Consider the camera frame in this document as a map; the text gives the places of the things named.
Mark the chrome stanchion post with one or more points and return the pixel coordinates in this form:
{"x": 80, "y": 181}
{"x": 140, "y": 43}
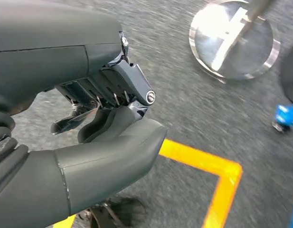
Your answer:
{"x": 255, "y": 53}

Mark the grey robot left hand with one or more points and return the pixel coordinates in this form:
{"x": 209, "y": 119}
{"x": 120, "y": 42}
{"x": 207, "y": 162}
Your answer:
{"x": 41, "y": 47}

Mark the yellow floor tape square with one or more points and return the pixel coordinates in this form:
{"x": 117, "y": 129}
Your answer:
{"x": 196, "y": 159}

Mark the blue metal shelf rack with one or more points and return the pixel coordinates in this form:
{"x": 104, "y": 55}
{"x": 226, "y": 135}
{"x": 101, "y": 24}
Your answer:
{"x": 286, "y": 114}

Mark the black robot leg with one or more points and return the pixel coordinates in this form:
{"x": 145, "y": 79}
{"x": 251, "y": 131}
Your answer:
{"x": 127, "y": 210}

